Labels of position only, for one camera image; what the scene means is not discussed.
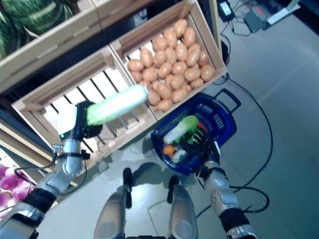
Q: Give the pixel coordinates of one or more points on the red chili pepper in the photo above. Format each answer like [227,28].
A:
[202,125]

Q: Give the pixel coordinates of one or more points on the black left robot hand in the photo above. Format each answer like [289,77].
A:
[82,122]

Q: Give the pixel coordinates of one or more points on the large green bell pepper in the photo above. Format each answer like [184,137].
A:
[193,137]

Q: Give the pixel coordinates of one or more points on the wooden pumpkin crate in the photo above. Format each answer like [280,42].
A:
[49,49]

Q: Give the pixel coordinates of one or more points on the silver right robot leg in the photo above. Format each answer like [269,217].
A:
[182,211]

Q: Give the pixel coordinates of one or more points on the silver left robot leg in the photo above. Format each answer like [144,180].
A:
[112,214]

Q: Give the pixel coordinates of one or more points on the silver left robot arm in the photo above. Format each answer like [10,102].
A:
[72,164]

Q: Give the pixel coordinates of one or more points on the wooden cabbage crate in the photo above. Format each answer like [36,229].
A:
[112,79]

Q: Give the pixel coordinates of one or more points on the orange fruit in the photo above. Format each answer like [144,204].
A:
[169,149]

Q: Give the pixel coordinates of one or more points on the green striped pumpkin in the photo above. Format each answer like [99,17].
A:
[10,35]
[37,12]

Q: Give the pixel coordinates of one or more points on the white black power adapter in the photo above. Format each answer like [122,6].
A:
[225,8]

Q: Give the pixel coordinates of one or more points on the silver robot leg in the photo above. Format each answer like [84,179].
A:
[112,214]
[182,211]

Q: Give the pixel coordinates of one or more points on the wooden potato crate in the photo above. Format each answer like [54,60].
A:
[209,37]

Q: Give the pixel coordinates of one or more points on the blue plastic shopping basket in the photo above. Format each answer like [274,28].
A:
[224,124]

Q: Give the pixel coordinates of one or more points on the brown potato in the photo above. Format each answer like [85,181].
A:
[150,74]
[146,57]
[164,105]
[179,94]
[136,76]
[177,81]
[165,70]
[170,54]
[189,36]
[193,56]
[135,65]
[197,83]
[163,90]
[170,38]
[180,28]
[192,74]
[179,67]
[155,84]
[203,58]
[181,51]
[153,97]
[207,72]
[159,58]
[159,43]

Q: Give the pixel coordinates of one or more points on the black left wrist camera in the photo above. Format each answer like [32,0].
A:
[85,155]

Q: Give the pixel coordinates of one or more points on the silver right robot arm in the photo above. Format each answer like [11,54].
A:
[219,181]

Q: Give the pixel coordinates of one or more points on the wooden display shelf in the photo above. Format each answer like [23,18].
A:
[214,25]

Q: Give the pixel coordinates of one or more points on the grey floor box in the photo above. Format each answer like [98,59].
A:
[255,20]

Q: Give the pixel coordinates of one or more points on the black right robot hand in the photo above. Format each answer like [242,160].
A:
[202,148]

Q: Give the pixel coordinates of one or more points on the purple onion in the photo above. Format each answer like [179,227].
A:
[13,181]
[5,200]
[22,193]
[5,173]

